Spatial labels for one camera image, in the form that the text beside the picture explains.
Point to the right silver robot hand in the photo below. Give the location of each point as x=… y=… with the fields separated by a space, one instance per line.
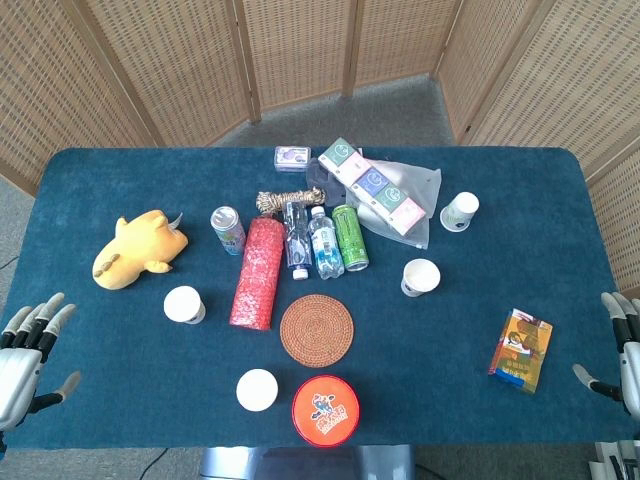
x=631 y=360

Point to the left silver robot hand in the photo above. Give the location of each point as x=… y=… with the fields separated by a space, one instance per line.
x=17 y=365

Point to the small white cup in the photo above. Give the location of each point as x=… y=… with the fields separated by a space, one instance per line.
x=257 y=390
x=183 y=304

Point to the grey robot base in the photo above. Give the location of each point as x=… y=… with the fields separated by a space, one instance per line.
x=305 y=462

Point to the yellow plush toy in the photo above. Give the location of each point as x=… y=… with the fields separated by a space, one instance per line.
x=135 y=250

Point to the paper cup with dark print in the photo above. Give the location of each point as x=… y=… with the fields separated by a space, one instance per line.
x=421 y=277

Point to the paper cup with green print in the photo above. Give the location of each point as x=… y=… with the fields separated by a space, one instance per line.
x=459 y=212

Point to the round woven rattan coaster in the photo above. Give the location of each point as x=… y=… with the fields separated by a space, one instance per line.
x=317 y=331

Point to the yellow orange snack box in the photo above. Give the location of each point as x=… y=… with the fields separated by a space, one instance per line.
x=520 y=350

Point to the blue felt table cover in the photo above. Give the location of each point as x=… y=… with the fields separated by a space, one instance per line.
x=450 y=340

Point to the pastel drink can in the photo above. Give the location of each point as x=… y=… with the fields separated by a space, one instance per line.
x=229 y=232

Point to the red mesh tube package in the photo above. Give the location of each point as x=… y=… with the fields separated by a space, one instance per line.
x=257 y=275

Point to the clear plastic zip bag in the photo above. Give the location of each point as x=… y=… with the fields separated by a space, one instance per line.
x=425 y=185

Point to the empty clear plastic bottle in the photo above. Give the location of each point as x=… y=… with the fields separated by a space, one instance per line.
x=297 y=240

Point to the green energy drink can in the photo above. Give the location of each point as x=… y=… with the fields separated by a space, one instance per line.
x=350 y=237

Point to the red round tin lid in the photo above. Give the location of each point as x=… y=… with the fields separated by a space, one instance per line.
x=326 y=411

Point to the colourful tissue pack strip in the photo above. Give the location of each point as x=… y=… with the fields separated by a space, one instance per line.
x=372 y=184

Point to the blue label water bottle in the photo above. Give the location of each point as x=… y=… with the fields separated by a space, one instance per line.
x=325 y=245

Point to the woven bamboo folding screen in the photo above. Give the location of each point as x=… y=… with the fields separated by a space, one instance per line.
x=165 y=65

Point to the small purple plastic box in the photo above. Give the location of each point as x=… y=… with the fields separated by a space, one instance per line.
x=293 y=159

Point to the white equipment frame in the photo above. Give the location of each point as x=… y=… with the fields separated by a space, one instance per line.
x=612 y=462

